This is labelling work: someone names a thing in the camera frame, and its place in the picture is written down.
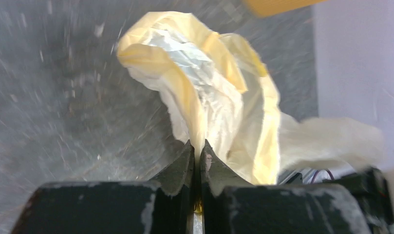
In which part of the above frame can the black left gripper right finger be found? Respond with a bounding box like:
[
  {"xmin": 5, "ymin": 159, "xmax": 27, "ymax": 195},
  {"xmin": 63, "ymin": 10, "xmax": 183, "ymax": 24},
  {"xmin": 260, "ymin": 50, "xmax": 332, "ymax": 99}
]
[{"xmin": 200, "ymin": 142, "xmax": 370, "ymax": 234}]

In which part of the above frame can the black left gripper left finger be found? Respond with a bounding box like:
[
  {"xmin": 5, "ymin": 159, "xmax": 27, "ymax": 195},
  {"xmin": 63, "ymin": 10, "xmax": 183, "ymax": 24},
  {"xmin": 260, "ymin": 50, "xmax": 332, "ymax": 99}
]
[{"xmin": 12, "ymin": 142, "xmax": 194, "ymax": 234}]

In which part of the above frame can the translucent white trash bag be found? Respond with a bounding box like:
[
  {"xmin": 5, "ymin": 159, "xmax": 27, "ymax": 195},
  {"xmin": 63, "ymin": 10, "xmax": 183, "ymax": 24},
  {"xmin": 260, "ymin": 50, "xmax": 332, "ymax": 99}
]
[{"xmin": 116, "ymin": 11, "xmax": 384, "ymax": 185}]

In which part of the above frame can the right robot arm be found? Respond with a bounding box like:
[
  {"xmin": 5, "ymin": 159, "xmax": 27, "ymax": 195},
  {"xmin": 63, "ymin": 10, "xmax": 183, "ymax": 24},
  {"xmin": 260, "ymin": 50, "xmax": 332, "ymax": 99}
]
[{"xmin": 270, "ymin": 168, "xmax": 394, "ymax": 234}]

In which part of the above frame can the yellow plastic trash bin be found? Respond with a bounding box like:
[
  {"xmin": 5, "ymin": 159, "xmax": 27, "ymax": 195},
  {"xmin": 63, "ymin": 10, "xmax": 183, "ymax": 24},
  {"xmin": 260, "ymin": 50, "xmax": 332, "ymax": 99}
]
[{"xmin": 243, "ymin": 0, "xmax": 324, "ymax": 18}]

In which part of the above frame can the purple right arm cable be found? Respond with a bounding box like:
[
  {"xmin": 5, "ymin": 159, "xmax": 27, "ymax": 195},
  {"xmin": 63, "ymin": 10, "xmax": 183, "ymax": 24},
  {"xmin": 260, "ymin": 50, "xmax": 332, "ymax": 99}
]
[{"xmin": 310, "ymin": 169, "xmax": 335, "ymax": 184}]

